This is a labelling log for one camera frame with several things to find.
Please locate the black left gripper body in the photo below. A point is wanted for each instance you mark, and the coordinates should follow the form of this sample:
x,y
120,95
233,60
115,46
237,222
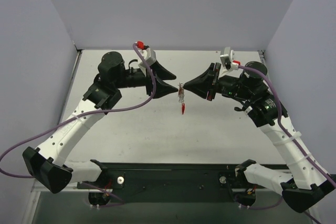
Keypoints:
x,y
151,83

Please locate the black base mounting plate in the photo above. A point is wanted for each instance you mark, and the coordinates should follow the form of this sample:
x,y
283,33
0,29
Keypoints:
x,y
168,183

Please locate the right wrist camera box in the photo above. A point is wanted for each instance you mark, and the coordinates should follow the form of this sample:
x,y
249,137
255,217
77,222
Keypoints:
x,y
227,57

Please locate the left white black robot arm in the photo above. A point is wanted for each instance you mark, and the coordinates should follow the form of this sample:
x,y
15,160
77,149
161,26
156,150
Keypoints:
x,y
48,162

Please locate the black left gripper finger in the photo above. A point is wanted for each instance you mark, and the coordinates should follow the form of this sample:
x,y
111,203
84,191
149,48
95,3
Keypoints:
x,y
162,88
162,72

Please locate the red tagged key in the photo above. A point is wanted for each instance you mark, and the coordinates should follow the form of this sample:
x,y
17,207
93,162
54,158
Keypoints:
x,y
181,92

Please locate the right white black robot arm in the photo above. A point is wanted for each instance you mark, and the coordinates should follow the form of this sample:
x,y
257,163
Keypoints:
x,y
307,182

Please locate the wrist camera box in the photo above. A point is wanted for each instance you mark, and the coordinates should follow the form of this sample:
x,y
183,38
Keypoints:
x,y
227,57
149,56

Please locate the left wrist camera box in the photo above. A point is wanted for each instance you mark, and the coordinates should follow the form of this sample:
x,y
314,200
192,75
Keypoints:
x,y
149,56

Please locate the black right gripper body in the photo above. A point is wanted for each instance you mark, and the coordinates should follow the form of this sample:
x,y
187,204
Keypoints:
x,y
213,82

